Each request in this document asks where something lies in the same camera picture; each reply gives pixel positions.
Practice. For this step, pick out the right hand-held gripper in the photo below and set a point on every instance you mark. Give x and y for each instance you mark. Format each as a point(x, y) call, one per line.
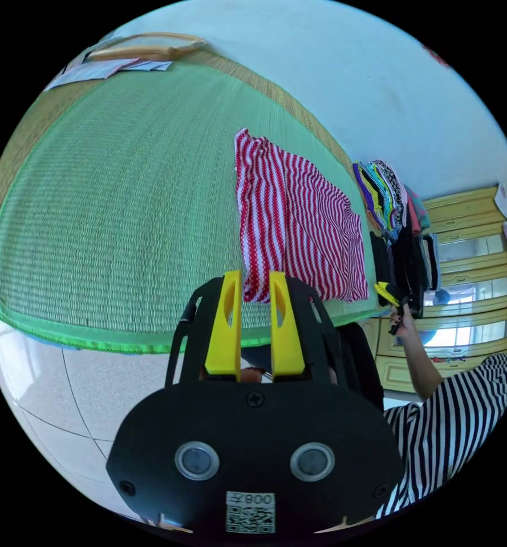
point(412, 305)

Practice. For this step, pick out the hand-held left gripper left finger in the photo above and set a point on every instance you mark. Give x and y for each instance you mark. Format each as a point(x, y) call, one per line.
point(222, 329)

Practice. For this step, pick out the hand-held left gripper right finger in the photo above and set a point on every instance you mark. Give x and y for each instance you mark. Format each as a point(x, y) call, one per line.
point(286, 337)

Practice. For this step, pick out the red and white striped shirt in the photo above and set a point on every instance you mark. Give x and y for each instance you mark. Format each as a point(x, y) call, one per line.
point(304, 222)

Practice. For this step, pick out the person's right forearm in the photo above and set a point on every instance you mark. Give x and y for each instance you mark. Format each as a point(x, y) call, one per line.
point(422, 367)

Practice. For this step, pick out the person's right hand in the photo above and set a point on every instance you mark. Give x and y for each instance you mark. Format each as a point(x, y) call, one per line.
point(402, 325)

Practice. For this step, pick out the pile of clothes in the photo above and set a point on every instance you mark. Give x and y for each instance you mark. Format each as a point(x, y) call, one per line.
point(396, 222)

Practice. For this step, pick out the yellow wooden cupboard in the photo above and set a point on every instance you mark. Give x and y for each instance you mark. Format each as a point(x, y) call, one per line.
point(471, 273)

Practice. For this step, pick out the person's body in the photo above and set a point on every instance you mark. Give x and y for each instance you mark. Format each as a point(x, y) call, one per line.
point(450, 427)

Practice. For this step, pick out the bed with green woven mat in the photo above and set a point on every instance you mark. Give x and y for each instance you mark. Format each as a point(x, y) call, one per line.
point(120, 205)

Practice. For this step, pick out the pale folded blanket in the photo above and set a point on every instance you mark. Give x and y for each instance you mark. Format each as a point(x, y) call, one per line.
point(99, 70)

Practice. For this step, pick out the rolled tan mat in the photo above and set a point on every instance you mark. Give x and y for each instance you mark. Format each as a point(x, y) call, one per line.
point(150, 48)

